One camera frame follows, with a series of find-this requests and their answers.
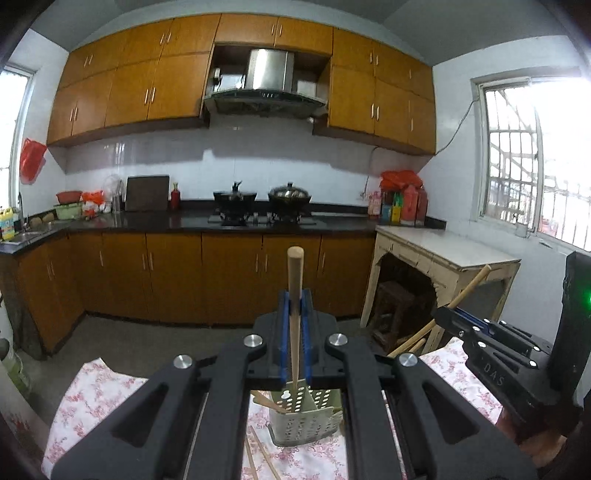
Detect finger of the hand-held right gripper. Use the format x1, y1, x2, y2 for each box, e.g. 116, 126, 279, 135
455, 310, 555, 358
431, 306, 541, 370

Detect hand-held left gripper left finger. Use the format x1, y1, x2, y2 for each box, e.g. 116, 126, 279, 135
50, 290, 293, 480

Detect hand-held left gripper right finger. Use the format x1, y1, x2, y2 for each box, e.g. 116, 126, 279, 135
300, 288, 540, 480

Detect pale green perforated utensil holder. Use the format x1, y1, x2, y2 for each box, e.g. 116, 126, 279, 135
269, 387, 345, 448

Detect person's right hand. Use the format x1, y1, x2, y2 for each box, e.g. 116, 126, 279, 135
496, 406, 568, 469

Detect wooden stool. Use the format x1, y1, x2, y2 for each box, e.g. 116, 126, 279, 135
367, 281, 432, 352

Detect cream side table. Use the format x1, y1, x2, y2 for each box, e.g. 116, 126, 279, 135
360, 225, 522, 356

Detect black gas stove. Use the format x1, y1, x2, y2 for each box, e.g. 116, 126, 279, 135
208, 212, 318, 227

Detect wooden lower kitchen cabinets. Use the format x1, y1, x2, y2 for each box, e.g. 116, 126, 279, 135
0, 231, 377, 358

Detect black pot with lid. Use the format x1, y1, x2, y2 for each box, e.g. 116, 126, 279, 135
268, 182, 312, 215

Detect black wok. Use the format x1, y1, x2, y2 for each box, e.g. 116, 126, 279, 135
213, 181, 257, 215

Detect red bag over bottles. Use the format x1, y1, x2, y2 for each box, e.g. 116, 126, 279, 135
379, 170, 423, 191

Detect white framed barred window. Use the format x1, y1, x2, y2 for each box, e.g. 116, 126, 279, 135
471, 76, 591, 252

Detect black kitchen countertop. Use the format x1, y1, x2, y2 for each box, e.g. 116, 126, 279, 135
0, 199, 446, 254

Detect dark cutting board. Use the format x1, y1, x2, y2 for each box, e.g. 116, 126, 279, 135
126, 175, 171, 212

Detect steel range hood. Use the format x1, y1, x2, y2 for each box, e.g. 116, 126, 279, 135
203, 48, 328, 116

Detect red hanging plastic bag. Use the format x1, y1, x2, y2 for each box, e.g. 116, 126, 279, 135
20, 137, 48, 185

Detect white framed sliding window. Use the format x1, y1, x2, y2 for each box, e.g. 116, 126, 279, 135
0, 65, 35, 208

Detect wooden upper wall cabinets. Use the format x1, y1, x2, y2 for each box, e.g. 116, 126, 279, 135
46, 13, 437, 155

